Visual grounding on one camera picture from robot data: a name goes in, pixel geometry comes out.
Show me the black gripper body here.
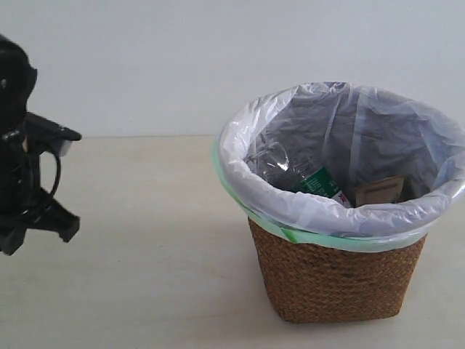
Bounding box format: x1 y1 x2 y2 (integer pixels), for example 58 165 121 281
1 137 51 233

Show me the green label water bottle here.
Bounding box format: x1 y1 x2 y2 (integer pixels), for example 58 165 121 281
246 141 343 199

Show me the red label clear bottle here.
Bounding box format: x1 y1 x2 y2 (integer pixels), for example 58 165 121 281
333 190 352 209

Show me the brown cardboard pulp tray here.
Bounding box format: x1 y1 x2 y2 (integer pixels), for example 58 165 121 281
355 176 405 206

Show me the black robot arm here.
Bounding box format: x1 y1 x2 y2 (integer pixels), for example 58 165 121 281
1 36 82 256

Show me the woven wicker waste basket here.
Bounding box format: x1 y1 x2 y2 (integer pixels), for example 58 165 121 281
248 220 426 324

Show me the white plastic bin liner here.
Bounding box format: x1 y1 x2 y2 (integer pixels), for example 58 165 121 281
212 81 464 253

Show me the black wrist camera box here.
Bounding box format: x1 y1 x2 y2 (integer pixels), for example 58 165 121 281
25 112 82 157

